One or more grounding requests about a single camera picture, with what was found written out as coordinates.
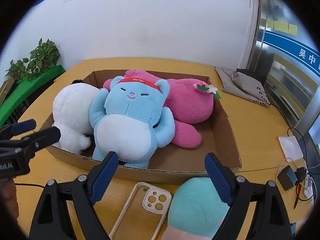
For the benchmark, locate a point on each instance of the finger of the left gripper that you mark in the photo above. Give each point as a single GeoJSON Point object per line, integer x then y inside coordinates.
{"type": "Point", "coordinates": [9, 131]}
{"type": "Point", "coordinates": [33, 142]}

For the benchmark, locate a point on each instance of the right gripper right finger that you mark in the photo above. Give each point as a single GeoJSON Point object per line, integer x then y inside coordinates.
{"type": "Point", "coordinates": [270, 219]}

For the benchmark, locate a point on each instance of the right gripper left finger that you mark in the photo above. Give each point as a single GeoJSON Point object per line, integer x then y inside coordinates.
{"type": "Point", "coordinates": [51, 219]}

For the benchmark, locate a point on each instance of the white panda plush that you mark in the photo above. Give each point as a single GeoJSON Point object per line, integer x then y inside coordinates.
{"type": "Point", "coordinates": [71, 116]}

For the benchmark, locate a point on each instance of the teal and pink plush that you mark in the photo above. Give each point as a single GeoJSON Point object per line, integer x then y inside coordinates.
{"type": "Point", "coordinates": [196, 211]}

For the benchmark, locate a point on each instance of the white clear phone case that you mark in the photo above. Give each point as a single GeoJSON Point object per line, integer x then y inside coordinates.
{"type": "Point", "coordinates": [143, 213]}

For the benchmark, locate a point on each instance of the light blue bear plush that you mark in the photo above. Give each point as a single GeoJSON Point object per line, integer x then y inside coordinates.
{"type": "Point", "coordinates": [130, 118]}

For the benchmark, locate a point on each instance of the pink bear plush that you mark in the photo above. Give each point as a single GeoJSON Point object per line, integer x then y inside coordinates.
{"type": "Point", "coordinates": [191, 102]}

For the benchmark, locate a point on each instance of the person left hand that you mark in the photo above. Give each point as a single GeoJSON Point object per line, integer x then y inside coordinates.
{"type": "Point", "coordinates": [9, 195]}

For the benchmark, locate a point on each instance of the green cloth covered shelf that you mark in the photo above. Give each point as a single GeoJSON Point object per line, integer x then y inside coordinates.
{"type": "Point", "coordinates": [25, 92]}

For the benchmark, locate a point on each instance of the black power adapter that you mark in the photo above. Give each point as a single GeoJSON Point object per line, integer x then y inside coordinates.
{"type": "Point", "coordinates": [287, 178]}

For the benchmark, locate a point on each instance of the small potted plant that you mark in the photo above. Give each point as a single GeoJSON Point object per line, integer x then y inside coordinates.
{"type": "Point", "coordinates": [17, 69]}

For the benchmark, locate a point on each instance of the white paper pad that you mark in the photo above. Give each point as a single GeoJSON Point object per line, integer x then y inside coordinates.
{"type": "Point", "coordinates": [290, 148]}

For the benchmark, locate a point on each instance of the potted green plant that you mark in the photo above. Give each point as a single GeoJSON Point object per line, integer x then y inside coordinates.
{"type": "Point", "coordinates": [44, 56]}

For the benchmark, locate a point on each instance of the grey canvas tote bag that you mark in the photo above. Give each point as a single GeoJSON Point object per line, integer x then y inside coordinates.
{"type": "Point", "coordinates": [242, 85]}

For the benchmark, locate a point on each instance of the blue window banner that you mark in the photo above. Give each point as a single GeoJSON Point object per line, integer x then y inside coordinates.
{"type": "Point", "coordinates": [295, 49]}

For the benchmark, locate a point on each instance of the yellow sticky notes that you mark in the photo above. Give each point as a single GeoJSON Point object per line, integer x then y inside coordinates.
{"type": "Point", "coordinates": [284, 27]}

